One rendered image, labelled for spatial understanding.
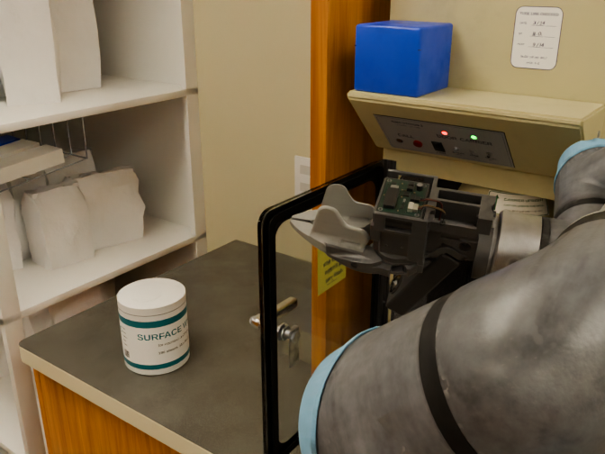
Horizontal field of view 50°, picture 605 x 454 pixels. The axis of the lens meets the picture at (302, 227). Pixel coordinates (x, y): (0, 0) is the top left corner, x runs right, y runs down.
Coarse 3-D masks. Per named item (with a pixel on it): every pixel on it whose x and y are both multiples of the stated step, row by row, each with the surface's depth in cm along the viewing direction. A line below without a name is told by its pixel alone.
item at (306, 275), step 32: (352, 192) 97; (288, 224) 85; (288, 256) 87; (320, 256) 93; (288, 288) 88; (320, 288) 95; (352, 288) 103; (288, 320) 90; (320, 320) 97; (352, 320) 106; (288, 352) 92; (320, 352) 99; (288, 384) 94; (288, 416) 96
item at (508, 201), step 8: (464, 184) 104; (472, 192) 101; (480, 192) 100; (488, 192) 99; (496, 192) 98; (504, 192) 98; (496, 200) 98; (504, 200) 97; (512, 200) 97; (520, 200) 97; (528, 200) 97; (536, 200) 97; (544, 200) 97; (552, 200) 98; (496, 208) 98; (504, 208) 97; (512, 208) 97; (520, 208) 97; (528, 208) 97; (536, 208) 97; (544, 208) 97; (552, 208) 98; (544, 216) 97; (552, 216) 98
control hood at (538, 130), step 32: (352, 96) 91; (384, 96) 89; (448, 96) 87; (480, 96) 87; (512, 96) 87; (480, 128) 84; (512, 128) 81; (544, 128) 78; (576, 128) 75; (544, 160) 84
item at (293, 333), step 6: (294, 324) 90; (288, 330) 90; (294, 330) 89; (282, 336) 89; (288, 336) 89; (294, 336) 89; (294, 342) 89; (294, 348) 90; (294, 354) 90; (294, 360) 91
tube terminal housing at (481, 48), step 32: (416, 0) 94; (448, 0) 91; (480, 0) 88; (512, 0) 86; (544, 0) 83; (576, 0) 81; (480, 32) 89; (512, 32) 87; (576, 32) 82; (480, 64) 91; (576, 64) 83; (544, 96) 87; (576, 96) 85; (416, 160) 101; (448, 160) 98; (512, 192) 94; (544, 192) 91
